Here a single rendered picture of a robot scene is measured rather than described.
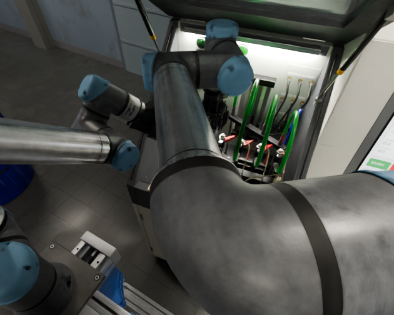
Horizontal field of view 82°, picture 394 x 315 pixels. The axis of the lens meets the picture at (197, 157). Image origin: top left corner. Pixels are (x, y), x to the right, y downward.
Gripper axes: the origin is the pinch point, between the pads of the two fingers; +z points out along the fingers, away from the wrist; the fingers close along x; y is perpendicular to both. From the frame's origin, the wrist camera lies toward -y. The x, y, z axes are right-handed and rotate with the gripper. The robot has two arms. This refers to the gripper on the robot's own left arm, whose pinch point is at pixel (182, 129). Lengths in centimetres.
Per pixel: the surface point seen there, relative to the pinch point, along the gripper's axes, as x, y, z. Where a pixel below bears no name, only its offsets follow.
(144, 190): -9.5, 32.0, 7.1
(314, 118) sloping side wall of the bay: 24.3, -29.4, 31.6
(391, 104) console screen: 42, -42, 31
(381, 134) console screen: 44, -34, 38
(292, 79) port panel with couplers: 6, -42, 33
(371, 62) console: 35, -47, 20
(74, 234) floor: -86, 121, 32
